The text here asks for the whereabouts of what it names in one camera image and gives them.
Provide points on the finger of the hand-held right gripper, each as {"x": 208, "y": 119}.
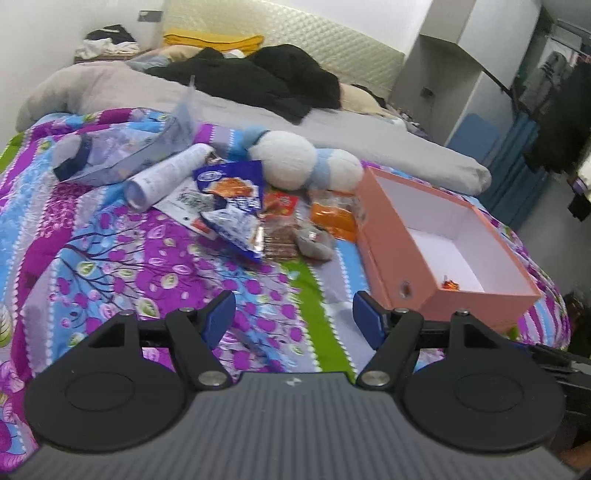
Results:
{"x": 549, "y": 356}

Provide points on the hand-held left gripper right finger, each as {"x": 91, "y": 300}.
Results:
{"x": 368, "y": 318}

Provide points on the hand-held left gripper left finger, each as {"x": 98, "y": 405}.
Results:
{"x": 220, "y": 318}

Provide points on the pink cardboard box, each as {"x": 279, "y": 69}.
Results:
{"x": 411, "y": 258}

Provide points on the white snack packet with picture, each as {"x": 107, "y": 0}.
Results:
{"x": 182, "y": 205}

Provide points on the small orange wrapped candy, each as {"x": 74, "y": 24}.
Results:
{"x": 450, "y": 284}

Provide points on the grey snack packet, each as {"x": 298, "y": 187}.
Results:
{"x": 314, "y": 244}

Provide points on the brown clear snack packet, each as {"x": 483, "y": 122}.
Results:
{"x": 279, "y": 240}

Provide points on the orange snack packet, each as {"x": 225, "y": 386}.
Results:
{"x": 332, "y": 217}

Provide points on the purple floral blanket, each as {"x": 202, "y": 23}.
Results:
{"x": 115, "y": 258}

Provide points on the red snack packet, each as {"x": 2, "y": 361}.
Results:
{"x": 279, "y": 205}

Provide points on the blue and white snack bag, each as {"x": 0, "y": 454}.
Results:
{"x": 231, "y": 189}

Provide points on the white rolled packet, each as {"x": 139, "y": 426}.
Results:
{"x": 159, "y": 180}

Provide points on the white and blue plush toy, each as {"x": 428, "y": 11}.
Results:
{"x": 286, "y": 159}

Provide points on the grey duvet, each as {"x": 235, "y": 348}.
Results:
{"x": 360, "y": 134}

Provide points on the blue curtain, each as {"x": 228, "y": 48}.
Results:
{"x": 512, "y": 170}

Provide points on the translucent printed plastic bag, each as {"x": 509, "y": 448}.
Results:
{"x": 115, "y": 152}

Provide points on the blue pad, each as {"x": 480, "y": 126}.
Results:
{"x": 475, "y": 138}

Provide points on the beige pillow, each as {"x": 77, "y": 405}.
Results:
{"x": 362, "y": 101}

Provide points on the hanging dark clothes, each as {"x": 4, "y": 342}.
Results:
{"x": 558, "y": 124}

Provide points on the black jacket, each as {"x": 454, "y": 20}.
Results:
{"x": 258, "y": 81}

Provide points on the white cabinet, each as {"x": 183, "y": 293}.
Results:
{"x": 461, "y": 60}

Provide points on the yellow blanket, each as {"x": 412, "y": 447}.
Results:
{"x": 207, "y": 40}

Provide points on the beige quilted headboard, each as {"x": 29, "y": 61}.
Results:
{"x": 323, "y": 32}

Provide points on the nightstand with clothes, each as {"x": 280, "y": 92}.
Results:
{"x": 108, "y": 46}

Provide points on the dark wall switch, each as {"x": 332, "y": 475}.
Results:
{"x": 150, "y": 16}

